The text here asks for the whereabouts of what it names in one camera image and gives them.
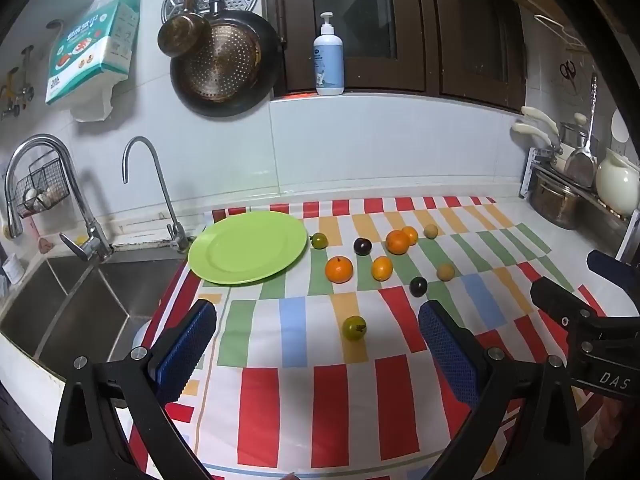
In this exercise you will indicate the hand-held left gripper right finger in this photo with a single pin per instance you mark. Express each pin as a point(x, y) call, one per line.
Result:
point(447, 355)

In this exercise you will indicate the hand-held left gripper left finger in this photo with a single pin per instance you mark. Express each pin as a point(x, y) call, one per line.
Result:
point(187, 345)

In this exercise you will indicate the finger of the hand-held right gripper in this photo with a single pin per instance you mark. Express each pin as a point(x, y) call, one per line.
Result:
point(612, 272)
point(555, 297)

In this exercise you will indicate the dark purple plum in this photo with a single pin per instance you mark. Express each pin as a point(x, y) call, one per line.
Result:
point(362, 246)
point(418, 287)

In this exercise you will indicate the tan longan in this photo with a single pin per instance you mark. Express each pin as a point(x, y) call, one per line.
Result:
point(445, 272)
point(431, 231)

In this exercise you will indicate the green tomato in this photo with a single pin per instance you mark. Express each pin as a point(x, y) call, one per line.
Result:
point(354, 329)
point(319, 241)

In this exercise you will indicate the oval orange kumquat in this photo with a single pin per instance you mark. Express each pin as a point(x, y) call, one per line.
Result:
point(381, 268)

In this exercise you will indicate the green plate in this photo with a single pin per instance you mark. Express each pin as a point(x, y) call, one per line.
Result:
point(250, 247)

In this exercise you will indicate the large round orange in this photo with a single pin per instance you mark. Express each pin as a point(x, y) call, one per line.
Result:
point(396, 243)

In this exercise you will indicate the orange mandarin with stem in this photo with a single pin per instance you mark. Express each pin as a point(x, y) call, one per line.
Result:
point(339, 270)

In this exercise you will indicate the metal dish rack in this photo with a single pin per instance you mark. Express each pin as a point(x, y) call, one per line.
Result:
point(607, 220)

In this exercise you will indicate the white ceramic jug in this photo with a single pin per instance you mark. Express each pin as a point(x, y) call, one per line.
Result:
point(616, 185)

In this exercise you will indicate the stainless steel pot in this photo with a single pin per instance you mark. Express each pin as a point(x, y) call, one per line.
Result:
point(555, 200)

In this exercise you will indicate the stainless steel sink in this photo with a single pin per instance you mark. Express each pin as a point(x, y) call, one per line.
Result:
point(100, 305)

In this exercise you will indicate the striped colourful tablecloth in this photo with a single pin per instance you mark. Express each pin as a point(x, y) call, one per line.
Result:
point(295, 330)

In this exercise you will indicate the steel spatula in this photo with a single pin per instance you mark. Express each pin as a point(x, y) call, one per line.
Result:
point(582, 165)

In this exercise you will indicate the small round orange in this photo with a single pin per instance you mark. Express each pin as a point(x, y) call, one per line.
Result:
point(412, 234)

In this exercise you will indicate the steel utensil holder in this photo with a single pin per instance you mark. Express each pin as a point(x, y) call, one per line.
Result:
point(570, 137)

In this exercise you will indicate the thin steel gooseneck faucet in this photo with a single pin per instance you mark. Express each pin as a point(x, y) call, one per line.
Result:
point(165, 195)

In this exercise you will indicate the large steel kitchen faucet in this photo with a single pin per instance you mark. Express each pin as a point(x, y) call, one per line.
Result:
point(87, 220)

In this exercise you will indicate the black scissors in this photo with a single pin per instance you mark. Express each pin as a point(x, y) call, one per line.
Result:
point(568, 74)

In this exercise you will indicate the dark frying pan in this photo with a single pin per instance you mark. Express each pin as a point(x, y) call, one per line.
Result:
point(225, 72)

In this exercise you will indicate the hanging small utensils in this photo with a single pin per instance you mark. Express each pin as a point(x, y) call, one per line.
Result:
point(17, 90)

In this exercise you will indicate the small copper saucepan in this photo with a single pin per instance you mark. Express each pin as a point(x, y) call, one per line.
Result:
point(181, 36)

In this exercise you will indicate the paper towel pack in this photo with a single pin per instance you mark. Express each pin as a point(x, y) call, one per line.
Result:
point(90, 50)

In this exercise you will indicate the white pump bottle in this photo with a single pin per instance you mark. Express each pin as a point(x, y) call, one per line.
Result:
point(329, 60)

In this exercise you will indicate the dark wooden window frame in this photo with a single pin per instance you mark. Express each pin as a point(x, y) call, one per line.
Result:
point(430, 35)

